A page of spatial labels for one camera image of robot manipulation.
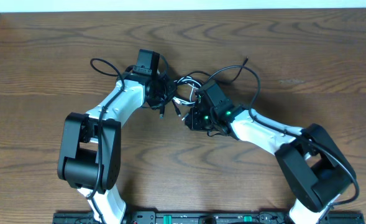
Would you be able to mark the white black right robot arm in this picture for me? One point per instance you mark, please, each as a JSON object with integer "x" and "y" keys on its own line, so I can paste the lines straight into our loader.
{"x": 314, "y": 167}

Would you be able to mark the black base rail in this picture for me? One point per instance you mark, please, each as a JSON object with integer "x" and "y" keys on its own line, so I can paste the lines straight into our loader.
{"x": 151, "y": 217}

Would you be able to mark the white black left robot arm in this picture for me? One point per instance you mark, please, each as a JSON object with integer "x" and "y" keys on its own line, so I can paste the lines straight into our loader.
{"x": 90, "y": 151}

